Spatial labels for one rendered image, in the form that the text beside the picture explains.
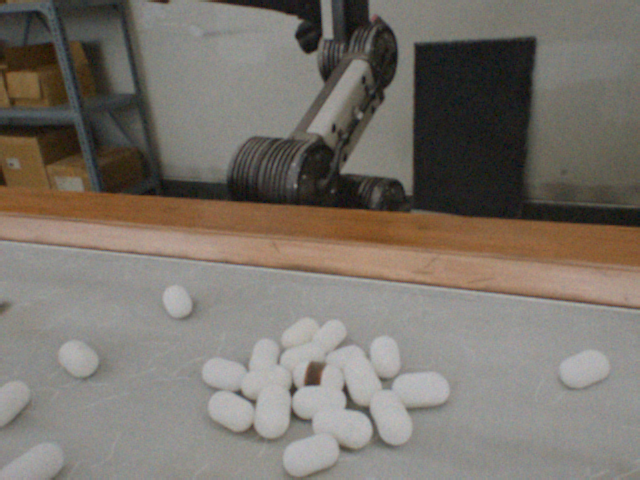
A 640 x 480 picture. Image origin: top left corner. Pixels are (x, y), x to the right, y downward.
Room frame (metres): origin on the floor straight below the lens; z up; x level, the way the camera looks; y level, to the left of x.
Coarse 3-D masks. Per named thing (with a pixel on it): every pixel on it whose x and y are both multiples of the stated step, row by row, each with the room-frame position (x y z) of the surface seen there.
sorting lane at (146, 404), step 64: (0, 256) 0.60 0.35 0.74; (64, 256) 0.59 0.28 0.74; (128, 256) 0.57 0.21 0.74; (0, 320) 0.46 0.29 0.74; (64, 320) 0.45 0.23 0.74; (128, 320) 0.44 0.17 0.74; (192, 320) 0.43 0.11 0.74; (256, 320) 0.42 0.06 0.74; (320, 320) 0.41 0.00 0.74; (384, 320) 0.41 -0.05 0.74; (448, 320) 0.40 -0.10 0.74; (512, 320) 0.39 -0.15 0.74; (576, 320) 0.39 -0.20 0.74; (0, 384) 0.36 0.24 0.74; (64, 384) 0.36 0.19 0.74; (128, 384) 0.35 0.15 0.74; (192, 384) 0.34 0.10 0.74; (384, 384) 0.33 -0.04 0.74; (448, 384) 0.32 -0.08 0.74; (512, 384) 0.32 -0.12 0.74; (0, 448) 0.30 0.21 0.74; (64, 448) 0.29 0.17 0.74; (128, 448) 0.29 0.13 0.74; (192, 448) 0.28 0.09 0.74; (256, 448) 0.28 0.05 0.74; (384, 448) 0.27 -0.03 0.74; (448, 448) 0.26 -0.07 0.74; (512, 448) 0.26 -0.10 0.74; (576, 448) 0.26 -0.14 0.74
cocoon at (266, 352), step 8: (256, 344) 0.36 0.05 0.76; (264, 344) 0.36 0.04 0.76; (272, 344) 0.36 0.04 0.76; (256, 352) 0.35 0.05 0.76; (264, 352) 0.35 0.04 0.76; (272, 352) 0.35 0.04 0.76; (256, 360) 0.34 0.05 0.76; (264, 360) 0.34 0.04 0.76; (272, 360) 0.34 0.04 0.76; (256, 368) 0.34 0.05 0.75
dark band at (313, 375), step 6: (312, 366) 0.32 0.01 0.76; (318, 366) 0.32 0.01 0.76; (324, 366) 0.32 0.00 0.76; (306, 372) 0.32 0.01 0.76; (312, 372) 0.32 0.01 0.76; (318, 372) 0.32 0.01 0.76; (306, 378) 0.32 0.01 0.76; (312, 378) 0.32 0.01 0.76; (318, 378) 0.31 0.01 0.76; (306, 384) 0.32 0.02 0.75; (312, 384) 0.31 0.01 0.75; (318, 384) 0.31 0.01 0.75
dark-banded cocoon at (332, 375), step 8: (296, 368) 0.33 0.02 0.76; (304, 368) 0.32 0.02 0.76; (328, 368) 0.32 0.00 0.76; (336, 368) 0.32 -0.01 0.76; (296, 376) 0.32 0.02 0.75; (328, 376) 0.31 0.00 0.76; (336, 376) 0.32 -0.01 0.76; (296, 384) 0.32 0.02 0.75; (328, 384) 0.31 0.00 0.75; (336, 384) 0.31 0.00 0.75
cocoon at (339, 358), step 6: (342, 348) 0.35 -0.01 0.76; (348, 348) 0.35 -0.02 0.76; (354, 348) 0.34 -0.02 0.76; (360, 348) 0.35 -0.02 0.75; (330, 354) 0.34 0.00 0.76; (336, 354) 0.34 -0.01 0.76; (342, 354) 0.34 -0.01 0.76; (348, 354) 0.34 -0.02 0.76; (354, 354) 0.34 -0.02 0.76; (360, 354) 0.34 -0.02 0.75; (330, 360) 0.34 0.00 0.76; (336, 360) 0.33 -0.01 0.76; (342, 360) 0.34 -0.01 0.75; (348, 360) 0.34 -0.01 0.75; (336, 366) 0.33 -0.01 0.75; (342, 366) 0.33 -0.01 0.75; (342, 372) 0.33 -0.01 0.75
